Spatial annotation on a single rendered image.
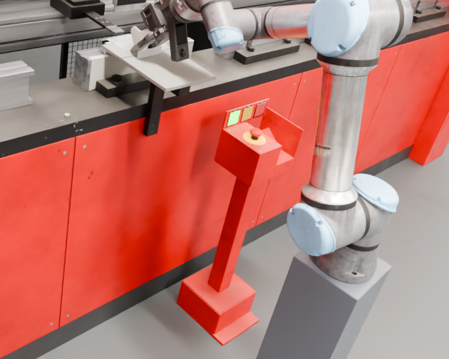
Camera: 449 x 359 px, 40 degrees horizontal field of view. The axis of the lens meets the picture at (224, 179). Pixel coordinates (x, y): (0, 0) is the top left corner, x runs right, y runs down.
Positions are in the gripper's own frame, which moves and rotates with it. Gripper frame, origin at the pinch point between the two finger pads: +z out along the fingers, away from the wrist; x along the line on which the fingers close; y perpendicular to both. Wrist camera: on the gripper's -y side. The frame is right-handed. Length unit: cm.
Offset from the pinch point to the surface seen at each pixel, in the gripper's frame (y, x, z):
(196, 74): -12.5, -4.5, -9.8
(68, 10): 22.1, 2.7, 18.9
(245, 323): -94, -34, 50
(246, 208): -53, -30, 20
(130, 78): -4.1, 0.1, 10.0
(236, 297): -83, -32, 46
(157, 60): -4.3, -0.4, -2.8
